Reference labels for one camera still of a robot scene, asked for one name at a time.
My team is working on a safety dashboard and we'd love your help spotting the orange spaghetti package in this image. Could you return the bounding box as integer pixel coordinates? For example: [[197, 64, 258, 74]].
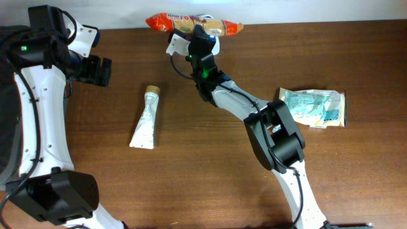
[[146, 13, 244, 36]]

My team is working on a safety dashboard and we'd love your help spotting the teal tissue pack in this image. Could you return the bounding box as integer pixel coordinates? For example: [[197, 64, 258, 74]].
[[272, 125, 281, 133]]

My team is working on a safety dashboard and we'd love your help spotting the cream snack bag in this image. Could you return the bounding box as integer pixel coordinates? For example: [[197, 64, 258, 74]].
[[279, 88, 347, 128]]

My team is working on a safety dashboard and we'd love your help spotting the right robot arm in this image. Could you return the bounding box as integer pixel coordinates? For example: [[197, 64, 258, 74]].
[[186, 25, 334, 229]]

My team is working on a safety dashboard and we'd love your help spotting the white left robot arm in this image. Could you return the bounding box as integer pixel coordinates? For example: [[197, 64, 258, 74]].
[[6, 21, 125, 228]]

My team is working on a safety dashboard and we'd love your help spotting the dark grey mesh basket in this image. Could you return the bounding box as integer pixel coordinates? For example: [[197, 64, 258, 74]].
[[1, 52, 22, 191]]

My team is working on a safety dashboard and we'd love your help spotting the white barcode scanner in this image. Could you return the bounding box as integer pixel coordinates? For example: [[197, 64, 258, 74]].
[[188, 22, 220, 57]]

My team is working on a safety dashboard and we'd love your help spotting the teal wipes packet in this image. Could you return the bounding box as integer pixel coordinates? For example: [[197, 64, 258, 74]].
[[285, 92, 328, 121]]

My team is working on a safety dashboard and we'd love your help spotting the white tube with beige cap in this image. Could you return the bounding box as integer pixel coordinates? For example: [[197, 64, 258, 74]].
[[129, 85, 160, 149]]

